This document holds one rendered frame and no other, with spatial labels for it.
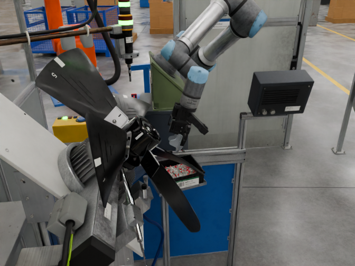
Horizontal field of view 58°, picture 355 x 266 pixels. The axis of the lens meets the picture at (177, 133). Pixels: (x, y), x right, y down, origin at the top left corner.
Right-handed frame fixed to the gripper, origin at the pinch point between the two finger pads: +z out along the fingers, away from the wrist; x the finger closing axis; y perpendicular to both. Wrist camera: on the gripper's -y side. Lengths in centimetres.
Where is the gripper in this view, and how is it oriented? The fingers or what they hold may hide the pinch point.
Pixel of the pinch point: (178, 150)
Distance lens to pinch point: 135.8
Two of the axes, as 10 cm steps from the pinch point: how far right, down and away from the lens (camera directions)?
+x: 1.3, 4.4, -8.9
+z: -2.8, 8.8, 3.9
